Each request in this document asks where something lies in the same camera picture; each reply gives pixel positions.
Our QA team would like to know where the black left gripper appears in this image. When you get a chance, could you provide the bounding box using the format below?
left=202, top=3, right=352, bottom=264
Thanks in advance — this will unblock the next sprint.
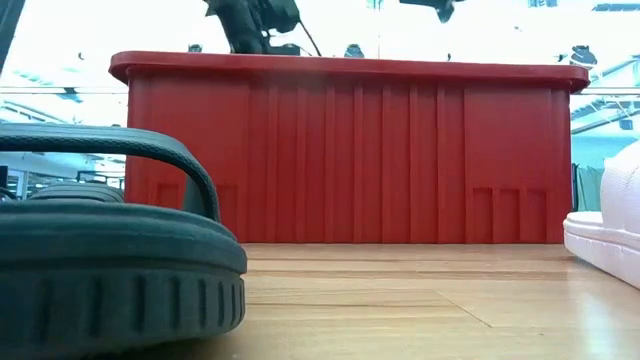
left=202, top=0, right=301, bottom=56

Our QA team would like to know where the black slide sandal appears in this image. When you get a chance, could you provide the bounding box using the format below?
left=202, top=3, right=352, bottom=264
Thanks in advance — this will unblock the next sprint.
left=0, top=122, right=249, bottom=360
left=27, top=181, right=126, bottom=204

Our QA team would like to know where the white slide sandal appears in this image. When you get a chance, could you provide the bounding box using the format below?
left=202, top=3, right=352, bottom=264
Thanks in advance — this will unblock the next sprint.
left=562, top=141, right=640, bottom=291

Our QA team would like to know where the red plastic bin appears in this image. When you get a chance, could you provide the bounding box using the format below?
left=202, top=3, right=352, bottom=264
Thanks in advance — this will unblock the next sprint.
left=108, top=49, right=591, bottom=245

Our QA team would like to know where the green curtain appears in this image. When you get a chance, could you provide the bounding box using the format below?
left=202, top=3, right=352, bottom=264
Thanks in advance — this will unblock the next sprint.
left=573, top=164, right=607, bottom=212

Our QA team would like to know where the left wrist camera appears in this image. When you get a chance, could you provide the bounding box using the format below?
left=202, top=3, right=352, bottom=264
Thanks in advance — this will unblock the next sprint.
left=259, top=0, right=302, bottom=34

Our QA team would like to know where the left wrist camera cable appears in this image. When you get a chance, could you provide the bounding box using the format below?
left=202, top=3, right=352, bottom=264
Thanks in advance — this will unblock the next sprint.
left=297, top=19, right=323, bottom=57

